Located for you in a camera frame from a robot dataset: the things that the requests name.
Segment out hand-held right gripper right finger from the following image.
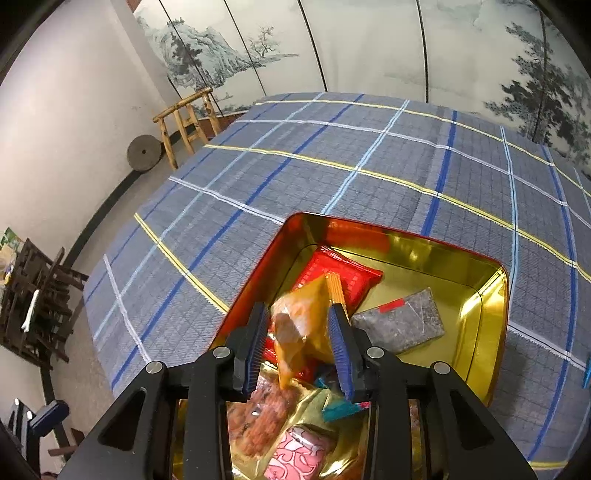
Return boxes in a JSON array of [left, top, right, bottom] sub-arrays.
[[327, 302, 539, 480]]

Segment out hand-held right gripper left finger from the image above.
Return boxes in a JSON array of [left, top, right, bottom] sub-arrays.
[[58, 302, 271, 480]]

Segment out large clear packet orange snacks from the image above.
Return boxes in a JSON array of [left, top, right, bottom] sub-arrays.
[[226, 376, 319, 457]]

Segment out blue padded seat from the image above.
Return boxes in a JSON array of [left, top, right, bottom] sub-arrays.
[[9, 399, 71, 462]]

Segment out black sesame snack packet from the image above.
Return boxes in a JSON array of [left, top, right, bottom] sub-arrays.
[[351, 287, 446, 355]]

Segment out light wooden stand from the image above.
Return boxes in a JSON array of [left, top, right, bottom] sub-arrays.
[[153, 88, 221, 171]]

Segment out blue candy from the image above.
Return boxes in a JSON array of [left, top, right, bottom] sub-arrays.
[[316, 369, 372, 423]]

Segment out round grey millstone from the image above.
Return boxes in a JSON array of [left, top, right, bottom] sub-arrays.
[[127, 135, 162, 172]]

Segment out dark wooden side rack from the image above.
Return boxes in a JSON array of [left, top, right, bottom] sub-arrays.
[[0, 237, 89, 370]]

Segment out pink candy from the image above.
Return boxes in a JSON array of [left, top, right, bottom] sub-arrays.
[[264, 425, 338, 480]]

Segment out red snack packet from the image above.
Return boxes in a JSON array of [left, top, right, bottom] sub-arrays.
[[261, 246, 384, 384]]

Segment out painted landscape folding screen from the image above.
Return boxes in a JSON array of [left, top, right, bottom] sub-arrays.
[[134, 0, 591, 181]]

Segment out orange snack packet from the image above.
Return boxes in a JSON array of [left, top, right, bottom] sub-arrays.
[[269, 272, 347, 388]]

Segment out gold-lined tin box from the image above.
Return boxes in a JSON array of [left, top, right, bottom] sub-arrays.
[[173, 212, 511, 480]]

